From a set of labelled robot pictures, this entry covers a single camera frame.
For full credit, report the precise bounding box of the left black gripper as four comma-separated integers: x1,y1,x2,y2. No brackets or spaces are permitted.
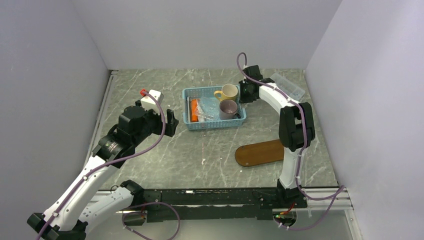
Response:
132,105,179,146

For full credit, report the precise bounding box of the purple ceramic mug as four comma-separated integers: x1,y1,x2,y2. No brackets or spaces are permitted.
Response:
219,99,240,120

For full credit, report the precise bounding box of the light blue plastic basket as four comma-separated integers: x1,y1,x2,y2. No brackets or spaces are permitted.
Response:
182,85,247,131

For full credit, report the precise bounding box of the clear acrylic toothbrush holder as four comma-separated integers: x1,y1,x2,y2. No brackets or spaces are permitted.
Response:
194,97,220,121

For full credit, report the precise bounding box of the brown wooden oval tray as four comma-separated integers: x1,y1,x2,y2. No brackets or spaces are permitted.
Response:
234,139,285,167

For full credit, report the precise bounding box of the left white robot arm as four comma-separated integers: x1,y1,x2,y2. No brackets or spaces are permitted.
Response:
27,105,179,240

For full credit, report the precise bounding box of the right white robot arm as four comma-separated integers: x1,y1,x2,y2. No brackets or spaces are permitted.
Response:
239,65,316,208

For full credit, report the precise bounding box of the orange capped toothpaste tube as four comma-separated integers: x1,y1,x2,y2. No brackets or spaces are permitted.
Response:
190,99,199,123

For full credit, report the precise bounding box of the yellow ceramic mug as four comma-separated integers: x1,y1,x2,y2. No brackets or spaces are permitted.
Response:
213,84,239,102

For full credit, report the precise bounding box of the clear plastic compartment box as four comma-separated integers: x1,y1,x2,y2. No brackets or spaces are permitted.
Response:
270,72,305,102

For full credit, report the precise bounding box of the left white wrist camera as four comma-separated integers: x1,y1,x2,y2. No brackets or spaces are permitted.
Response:
139,89,164,115

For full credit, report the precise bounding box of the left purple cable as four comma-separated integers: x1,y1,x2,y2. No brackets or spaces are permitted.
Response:
34,91,167,240

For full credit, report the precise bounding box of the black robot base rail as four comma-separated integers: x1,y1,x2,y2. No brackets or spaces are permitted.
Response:
126,187,308,223

